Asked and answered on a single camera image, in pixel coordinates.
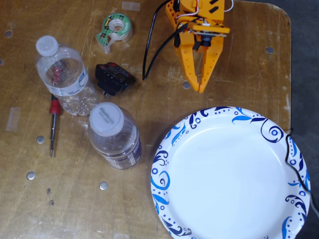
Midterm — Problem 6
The white paper plate blue pattern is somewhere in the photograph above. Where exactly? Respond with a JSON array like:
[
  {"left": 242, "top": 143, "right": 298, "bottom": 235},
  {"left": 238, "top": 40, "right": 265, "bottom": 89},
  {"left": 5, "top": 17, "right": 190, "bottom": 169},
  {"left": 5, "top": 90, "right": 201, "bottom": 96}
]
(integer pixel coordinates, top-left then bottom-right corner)
[{"left": 150, "top": 106, "right": 312, "bottom": 239}]

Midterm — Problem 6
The red black screwdriver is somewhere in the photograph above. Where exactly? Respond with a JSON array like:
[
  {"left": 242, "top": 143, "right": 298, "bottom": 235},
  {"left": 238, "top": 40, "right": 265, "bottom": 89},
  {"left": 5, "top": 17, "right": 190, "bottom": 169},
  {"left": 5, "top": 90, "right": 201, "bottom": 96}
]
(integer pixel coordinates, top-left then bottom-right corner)
[{"left": 49, "top": 94, "right": 61, "bottom": 158}]

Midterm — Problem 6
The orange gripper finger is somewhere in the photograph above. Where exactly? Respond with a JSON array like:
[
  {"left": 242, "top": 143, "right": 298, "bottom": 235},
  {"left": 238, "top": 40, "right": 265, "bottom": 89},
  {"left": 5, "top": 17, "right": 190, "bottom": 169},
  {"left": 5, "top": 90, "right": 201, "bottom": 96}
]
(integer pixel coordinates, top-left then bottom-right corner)
[
  {"left": 175, "top": 37, "right": 201, "bottom": 91},
  {"left": 198, "top": 37, "right": 223, "bottom": 94}
]

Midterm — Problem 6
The vitaminwater bottle purple label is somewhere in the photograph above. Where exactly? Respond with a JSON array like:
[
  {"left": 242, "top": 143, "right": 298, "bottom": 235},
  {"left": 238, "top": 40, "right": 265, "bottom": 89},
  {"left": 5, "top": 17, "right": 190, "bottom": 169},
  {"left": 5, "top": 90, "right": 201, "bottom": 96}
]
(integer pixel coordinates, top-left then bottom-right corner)
[{"left": 87, "top": 102, "right": 143, "bottom": 170}]

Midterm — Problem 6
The black power adapter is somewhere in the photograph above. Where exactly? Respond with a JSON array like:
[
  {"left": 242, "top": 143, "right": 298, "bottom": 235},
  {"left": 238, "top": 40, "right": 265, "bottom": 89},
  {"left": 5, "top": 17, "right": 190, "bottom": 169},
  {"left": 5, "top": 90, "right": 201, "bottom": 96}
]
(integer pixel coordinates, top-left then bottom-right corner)
[{"left": 95, "top": 62, "right": 137, "bottom": 98}]

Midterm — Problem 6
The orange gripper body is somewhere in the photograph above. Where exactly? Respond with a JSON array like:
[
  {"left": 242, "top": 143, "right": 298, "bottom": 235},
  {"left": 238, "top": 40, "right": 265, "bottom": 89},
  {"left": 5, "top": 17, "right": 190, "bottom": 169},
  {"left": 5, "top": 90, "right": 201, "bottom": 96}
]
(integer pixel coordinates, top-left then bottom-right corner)
[{"left": 171, "top": 0, "right": 225, "bottom": 38}]

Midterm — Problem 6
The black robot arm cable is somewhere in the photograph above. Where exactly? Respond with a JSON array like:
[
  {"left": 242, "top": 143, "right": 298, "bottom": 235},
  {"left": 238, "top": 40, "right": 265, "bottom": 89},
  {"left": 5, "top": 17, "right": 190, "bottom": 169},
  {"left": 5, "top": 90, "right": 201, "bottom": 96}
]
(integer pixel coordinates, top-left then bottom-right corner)
[{"left": 142, "top": 0, "right": 181, "bottom": 81}]

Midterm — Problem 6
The green tape dispenser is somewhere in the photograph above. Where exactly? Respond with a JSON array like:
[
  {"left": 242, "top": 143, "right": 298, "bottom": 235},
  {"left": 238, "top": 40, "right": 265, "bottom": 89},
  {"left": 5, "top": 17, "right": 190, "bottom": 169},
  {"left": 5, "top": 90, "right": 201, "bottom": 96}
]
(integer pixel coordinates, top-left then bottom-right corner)
[{"left": 96, "top": 13, "right": 133, "bottom": 54}]

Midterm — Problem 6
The clear water bottle white cap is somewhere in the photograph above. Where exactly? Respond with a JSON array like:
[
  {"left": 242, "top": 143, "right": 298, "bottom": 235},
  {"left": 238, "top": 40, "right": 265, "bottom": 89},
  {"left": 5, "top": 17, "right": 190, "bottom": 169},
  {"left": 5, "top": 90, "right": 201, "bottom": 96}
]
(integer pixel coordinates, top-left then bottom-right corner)
[{"left": 35, "top": 35, "right": 98, "bottom": 117}]

